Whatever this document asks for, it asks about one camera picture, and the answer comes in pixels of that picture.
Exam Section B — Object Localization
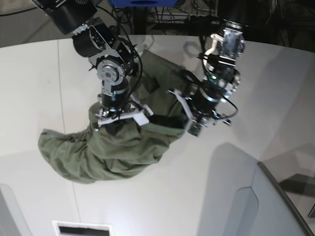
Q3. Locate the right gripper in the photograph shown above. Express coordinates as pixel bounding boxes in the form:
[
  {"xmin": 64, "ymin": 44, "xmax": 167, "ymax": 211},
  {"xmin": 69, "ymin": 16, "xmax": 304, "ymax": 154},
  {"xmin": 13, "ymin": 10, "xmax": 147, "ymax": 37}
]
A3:
[{"xmin": 94, "ymin": 94, "xmax": 154, "ymax": 131}]

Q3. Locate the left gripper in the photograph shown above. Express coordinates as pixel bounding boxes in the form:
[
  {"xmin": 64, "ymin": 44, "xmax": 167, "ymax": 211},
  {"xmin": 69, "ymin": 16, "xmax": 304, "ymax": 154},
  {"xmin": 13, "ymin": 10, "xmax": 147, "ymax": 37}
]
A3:
[{"xmin": 168, "ymin": 86, "xmax": 238, "ymax": 137}]

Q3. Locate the green t-shirt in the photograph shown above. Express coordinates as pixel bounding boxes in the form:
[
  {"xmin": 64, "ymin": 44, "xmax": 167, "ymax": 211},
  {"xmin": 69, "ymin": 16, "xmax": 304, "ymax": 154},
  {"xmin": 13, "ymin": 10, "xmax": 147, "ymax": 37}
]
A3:
[{"xmin": 38, "ymin": 51, "xmax": 188, "ymax": 184}]

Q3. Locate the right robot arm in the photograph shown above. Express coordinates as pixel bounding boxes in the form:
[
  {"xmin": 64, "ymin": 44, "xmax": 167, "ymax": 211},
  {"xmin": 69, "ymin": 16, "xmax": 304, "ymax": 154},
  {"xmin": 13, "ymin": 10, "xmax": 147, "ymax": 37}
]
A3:
[{"xmin": 33, "ymin": 0, "xmax": 153, "ymax": 132}]

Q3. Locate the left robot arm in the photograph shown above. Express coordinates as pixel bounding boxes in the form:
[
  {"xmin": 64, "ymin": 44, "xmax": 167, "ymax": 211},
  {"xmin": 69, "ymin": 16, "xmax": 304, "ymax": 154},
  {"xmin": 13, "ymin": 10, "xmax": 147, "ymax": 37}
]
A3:
[{"xmin": 170, "ymin": 0, "xmax": 249, "ymax": 137}]

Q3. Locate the black power strip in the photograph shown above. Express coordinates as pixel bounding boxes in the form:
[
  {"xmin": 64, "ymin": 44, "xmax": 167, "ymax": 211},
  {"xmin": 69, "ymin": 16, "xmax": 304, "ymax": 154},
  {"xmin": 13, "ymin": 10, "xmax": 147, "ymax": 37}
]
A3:
[{"xmin": 147, "ymin": 12, "xmax": 219, "ymax": 24}]

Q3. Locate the blue box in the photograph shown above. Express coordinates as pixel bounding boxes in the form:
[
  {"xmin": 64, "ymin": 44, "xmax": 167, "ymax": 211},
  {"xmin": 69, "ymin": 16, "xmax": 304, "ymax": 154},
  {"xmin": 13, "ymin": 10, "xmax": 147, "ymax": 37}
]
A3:
[{"xmin": 110, "ymin": 0, "xmax": 177, "ymax": 7}]

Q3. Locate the grey chair backrest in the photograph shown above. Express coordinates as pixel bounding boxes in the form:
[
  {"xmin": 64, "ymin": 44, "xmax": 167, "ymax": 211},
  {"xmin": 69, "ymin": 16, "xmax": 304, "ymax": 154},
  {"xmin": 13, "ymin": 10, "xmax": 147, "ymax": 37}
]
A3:
[{"xmin": 257, "ymin": 161, "xmax": 315, "ymax": 236}]

